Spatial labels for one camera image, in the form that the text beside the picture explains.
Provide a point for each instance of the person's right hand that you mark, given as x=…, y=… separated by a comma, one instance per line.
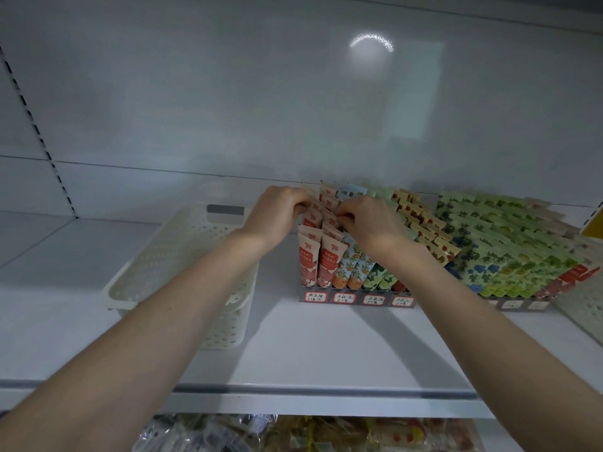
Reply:
x=374, y=226

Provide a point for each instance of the person's left hand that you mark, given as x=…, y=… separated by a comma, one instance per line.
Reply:
x=278, y=213

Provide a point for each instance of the white perforated plastic basket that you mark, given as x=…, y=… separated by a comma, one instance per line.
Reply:
x=589, y=310
x=160, y=263

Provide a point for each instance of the white metal shelf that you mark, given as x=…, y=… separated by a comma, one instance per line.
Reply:
x=330, y=353

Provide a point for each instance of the row of hand cream tubes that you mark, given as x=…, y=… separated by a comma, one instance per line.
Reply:
x=509, y=245

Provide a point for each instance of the person's right forearm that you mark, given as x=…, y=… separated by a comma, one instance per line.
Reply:
x=499, y=358

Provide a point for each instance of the person's left forearm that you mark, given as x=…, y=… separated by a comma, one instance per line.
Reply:
x=122, y=372

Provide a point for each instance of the clear divider tray with labels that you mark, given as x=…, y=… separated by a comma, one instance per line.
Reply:
x=317, y=297

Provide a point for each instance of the pile of snack packets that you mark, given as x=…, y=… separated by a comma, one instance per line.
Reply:
x=311, y=436

